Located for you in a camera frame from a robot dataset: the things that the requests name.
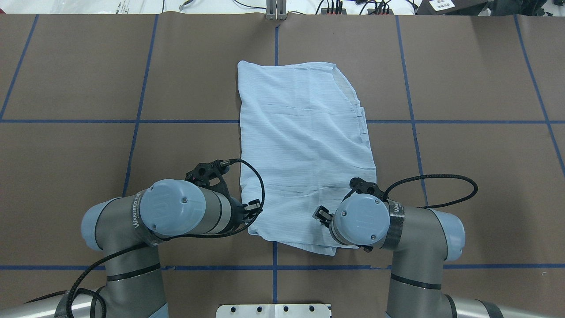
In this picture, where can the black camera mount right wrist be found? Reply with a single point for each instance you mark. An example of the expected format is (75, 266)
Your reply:
(360, 186)

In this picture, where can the white central column mount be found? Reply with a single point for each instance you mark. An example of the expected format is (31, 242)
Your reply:
(315, 310)

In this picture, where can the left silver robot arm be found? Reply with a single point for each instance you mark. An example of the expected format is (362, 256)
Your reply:
(127, 282)

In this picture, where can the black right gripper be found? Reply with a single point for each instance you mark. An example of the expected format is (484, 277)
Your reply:
(322, 215)

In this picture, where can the aluminium frame post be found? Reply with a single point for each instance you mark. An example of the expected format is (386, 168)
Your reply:
(276, 10)

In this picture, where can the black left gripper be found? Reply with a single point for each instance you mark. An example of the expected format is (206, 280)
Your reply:
(239, 210)

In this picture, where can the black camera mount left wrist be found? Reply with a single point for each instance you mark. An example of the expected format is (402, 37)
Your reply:
(210, 176)

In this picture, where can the light blue button-up shirt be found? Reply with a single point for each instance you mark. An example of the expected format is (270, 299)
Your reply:
(304, 131)

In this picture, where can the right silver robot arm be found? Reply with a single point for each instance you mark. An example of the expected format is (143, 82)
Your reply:
(422, 240)

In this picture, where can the black camera mount wrist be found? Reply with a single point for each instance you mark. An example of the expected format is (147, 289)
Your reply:
(210, 176)
(360, 186)

